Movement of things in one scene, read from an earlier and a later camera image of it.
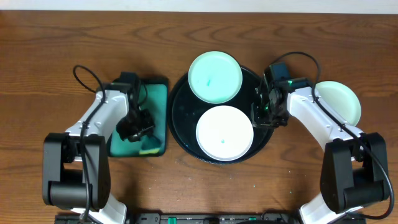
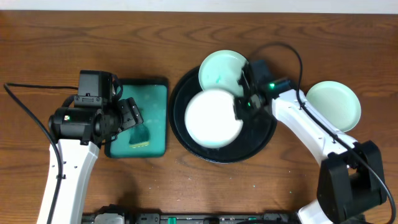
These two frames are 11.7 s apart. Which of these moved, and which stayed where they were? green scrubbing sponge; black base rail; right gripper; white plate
Moved: green scrubbing sponge; white plate; right gripper
Stayed: black base rail
